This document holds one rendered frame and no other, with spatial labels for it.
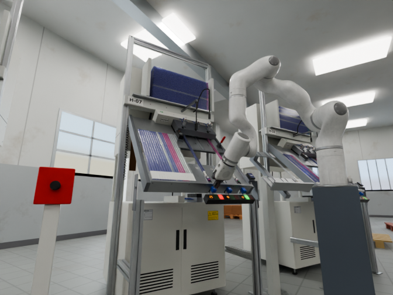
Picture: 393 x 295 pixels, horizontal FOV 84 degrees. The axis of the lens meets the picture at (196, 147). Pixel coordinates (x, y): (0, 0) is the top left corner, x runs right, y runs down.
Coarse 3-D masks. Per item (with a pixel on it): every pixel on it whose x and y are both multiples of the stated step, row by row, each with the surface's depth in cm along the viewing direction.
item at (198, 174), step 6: (192, 168) 132; (198, 168) 135; (204, 168) 137; (210, 168) 140; (198, 174) 129; (210, 174) 134; (240, 174) 148; (150, 180) 108; (198, 180) 124; (204, 180) 126; (228, 180) 136; (234, 180) 138; (240, 180) 141
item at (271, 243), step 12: (264, 192) 163; (264, 204) 162; (264, 216) 160; (264, 228) 159; (276, 240) 155; (276, 252) 153; (276, 264) 151; (276, 276) 149; (264, 288) 160; (276, 288) 147
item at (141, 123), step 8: (136, 120) 157; (144, 120) 162; (152, 120) 167; (136, 128) 147; (144, 128) 151; (152, 128) 155; (160, 128) 160; (168, 128) 165; (192, 136) 169; (184, 144) 154; (192, 144) 159; (200, 144) 163; (208, 144) 169; (216, 144) 174; (208, 152) 167
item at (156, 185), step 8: (152, 184) 106; (160, 184) 108; (168, 184) 110; (176, 184) 112; (184, 184) 115; (192, 184) 117; (200, 184) 119; (208, 184) 122; (224, 184) 127; (232, 184) 130; (240, 184) 133; (248, 184) 136; (168, 192) 114; (176, 192) 116; (184, 192) 118; (192, 192) 121; (200, 192) 123; (216, 192) 128; (224, 192) 132; (232, 192) 134; (240, 192) 137; (248, 192) 140
